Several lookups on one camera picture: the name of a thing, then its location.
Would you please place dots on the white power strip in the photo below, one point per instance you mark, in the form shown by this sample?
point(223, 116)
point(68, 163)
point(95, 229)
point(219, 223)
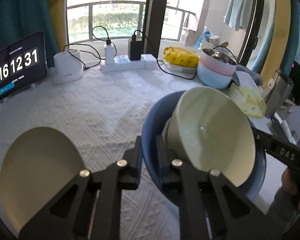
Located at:
point(123, 63)

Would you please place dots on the cream beige plate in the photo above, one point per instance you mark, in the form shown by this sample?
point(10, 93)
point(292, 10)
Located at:
point(38, 164)

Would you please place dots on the hanging light blue towel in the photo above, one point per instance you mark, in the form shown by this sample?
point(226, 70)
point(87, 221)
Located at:
point(234, 13)

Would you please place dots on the blue plastic bag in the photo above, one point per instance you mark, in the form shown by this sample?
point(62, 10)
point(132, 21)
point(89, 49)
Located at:
point(203, 37)

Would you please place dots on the tablet showing clock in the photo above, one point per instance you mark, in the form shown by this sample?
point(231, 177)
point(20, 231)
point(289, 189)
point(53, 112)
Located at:
point(22, 64)

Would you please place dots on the cream green bowl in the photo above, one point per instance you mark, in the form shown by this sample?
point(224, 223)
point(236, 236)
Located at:
point(208, 130)

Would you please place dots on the white charger plug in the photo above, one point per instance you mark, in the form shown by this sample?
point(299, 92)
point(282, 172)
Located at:
point(109, 52)

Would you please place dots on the dark blue bowl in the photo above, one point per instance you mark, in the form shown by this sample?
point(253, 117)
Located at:
point(153, 127)

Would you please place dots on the black charger plug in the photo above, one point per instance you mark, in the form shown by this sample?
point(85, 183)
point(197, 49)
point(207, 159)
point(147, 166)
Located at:
point(135, 49)

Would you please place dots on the right hand with grey glove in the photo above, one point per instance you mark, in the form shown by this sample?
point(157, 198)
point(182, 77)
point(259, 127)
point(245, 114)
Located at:
point(285, 208)

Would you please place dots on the yellow patterned tissue pack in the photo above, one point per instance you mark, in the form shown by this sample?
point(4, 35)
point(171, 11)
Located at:
point(248, 99)

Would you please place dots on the yellow wet wipes pack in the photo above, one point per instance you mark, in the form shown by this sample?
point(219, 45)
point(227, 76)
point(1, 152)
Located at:
point(181, 57)

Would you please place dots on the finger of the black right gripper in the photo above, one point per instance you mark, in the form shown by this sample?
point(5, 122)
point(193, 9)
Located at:
point(286, 152)

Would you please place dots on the pink blue electric pot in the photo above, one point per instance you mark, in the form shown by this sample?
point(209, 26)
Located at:
point(215, 69)

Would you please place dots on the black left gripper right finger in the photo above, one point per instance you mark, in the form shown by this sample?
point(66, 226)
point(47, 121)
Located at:
point(210, 206)

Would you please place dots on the white perforated basket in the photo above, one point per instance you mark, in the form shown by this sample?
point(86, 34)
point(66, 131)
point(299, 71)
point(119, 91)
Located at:
point(207, 45)

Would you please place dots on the white desk lamp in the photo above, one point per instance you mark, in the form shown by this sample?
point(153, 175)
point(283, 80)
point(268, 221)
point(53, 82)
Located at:
point(68, 67)

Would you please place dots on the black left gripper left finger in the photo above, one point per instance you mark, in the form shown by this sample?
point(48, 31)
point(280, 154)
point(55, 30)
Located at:
point(89, 205)

